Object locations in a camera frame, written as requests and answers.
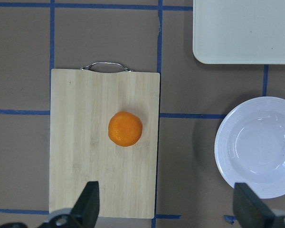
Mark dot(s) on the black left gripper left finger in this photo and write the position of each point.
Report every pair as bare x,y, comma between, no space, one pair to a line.
86,209

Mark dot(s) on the wooden cutting board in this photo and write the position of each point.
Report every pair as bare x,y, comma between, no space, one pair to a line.
82,104

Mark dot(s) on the cream tray with bear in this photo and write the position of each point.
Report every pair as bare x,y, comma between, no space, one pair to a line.
239,31

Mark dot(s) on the orange fruit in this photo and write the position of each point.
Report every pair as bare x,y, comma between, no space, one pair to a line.
125,129

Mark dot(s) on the white round plate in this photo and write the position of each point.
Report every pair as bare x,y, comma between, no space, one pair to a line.
250,146

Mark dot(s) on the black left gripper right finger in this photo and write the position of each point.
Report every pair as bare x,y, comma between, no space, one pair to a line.
249,209

